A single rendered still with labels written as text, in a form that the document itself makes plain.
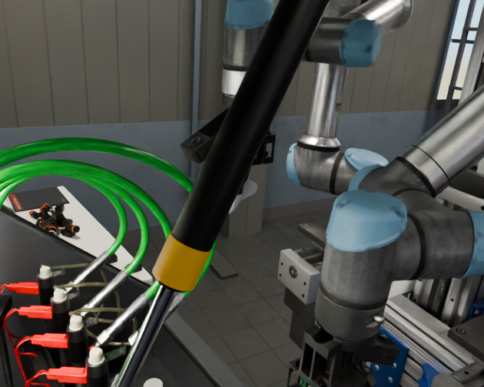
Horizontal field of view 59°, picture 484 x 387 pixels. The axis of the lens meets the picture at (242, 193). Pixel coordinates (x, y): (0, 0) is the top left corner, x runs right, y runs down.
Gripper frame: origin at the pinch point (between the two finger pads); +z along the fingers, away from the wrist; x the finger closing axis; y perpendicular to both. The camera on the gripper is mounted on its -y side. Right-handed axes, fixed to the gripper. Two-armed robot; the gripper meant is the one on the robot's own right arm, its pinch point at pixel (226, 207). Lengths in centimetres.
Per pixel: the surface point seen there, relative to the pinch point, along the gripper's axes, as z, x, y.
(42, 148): -18.1, -12.7, -33.2
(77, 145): -18.1, -12.7, -29.7
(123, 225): 5.0, 11.6, -14.9
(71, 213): 26, 68, -8
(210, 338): 124, 92, 65
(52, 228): 23, 53, -17
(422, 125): 48, 163, 364
